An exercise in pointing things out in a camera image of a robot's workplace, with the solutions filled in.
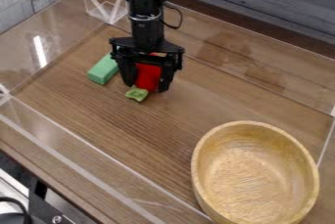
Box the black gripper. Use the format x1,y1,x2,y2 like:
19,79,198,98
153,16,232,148
108,37,185,92

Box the red plush strawberry toy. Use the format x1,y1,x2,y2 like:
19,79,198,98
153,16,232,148
126,58,161,102

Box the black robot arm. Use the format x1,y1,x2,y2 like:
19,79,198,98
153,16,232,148
108,0,185,93

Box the green rectangular block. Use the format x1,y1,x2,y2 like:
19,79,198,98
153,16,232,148
86,55,118,84

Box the wooden bowl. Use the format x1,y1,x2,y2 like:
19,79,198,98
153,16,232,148
191,120,320,224

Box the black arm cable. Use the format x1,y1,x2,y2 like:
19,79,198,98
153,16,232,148
159,2,185,30

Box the clear acrylic corner bracket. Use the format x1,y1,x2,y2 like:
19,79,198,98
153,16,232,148
83,0,128,24

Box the clear acrylic tray enclosure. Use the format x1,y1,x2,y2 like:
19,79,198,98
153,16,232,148
0,0,335,224

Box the black metal table frame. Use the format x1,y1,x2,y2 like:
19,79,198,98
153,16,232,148
0,151,95,224

